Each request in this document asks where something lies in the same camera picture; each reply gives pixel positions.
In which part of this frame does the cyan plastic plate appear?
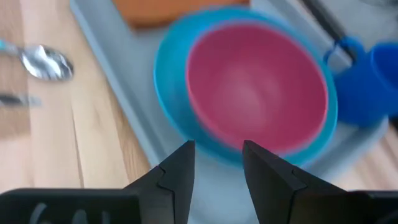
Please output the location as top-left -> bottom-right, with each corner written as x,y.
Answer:
153,6 -> 340,167

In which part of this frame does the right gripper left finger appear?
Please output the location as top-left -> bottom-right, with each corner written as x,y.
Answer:
124,139 -> 196,224

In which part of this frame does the grey plastic tray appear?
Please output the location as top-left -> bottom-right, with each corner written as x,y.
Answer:
68,0 -> 391,224

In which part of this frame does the magenta plastic bowl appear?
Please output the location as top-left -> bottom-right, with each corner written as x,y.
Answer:
185,21 -> 330,156

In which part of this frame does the spoon with teal handle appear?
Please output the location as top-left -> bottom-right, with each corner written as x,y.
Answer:
0,37 -> 75,82

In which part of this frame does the black metal table frame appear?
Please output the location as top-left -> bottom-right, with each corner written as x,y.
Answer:
298,0 -> 358,62

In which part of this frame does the knife with striped handle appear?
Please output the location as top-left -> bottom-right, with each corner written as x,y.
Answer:
0,92 -> 44,109

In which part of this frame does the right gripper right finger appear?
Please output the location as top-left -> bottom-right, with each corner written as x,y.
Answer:
242,139 -> 351,224

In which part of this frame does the blue plastic cup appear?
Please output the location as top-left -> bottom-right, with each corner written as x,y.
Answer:
322,35 -> 398,128

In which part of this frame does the orange cloth napkin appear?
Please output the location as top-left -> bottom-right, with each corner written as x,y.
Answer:
111,0 -> 251,29

